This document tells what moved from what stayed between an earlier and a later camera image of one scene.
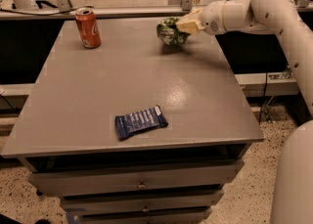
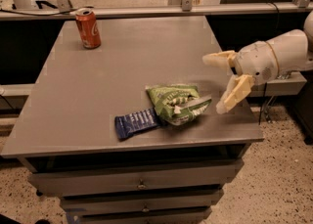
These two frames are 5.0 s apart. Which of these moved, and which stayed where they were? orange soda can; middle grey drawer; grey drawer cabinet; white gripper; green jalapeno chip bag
Moved: green jalapeno chip bag; white gripper
Stayed: grey drawer cabinet; middle grey drawer; orange soda can
